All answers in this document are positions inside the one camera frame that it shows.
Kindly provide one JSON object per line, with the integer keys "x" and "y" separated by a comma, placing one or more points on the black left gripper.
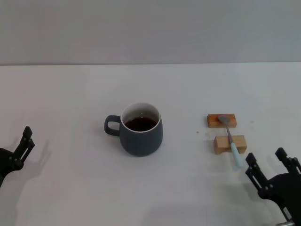
{"x": 8, "y": 162}

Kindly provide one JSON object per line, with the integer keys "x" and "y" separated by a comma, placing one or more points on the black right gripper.
{"x": 287, "y": 190}

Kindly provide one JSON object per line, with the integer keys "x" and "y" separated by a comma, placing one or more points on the dark grey ceramic mug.
{"x": 141, "y": 143}

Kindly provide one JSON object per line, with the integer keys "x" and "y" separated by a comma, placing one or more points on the light wooden notched block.
{"x": 221, "y": 143}

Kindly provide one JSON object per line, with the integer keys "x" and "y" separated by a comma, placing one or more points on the reddish brown wooden block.
{"x": 212, "y": 121}

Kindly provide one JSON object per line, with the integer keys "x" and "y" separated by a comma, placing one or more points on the dark coffee liquid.
{"x": 141, "y": 123}

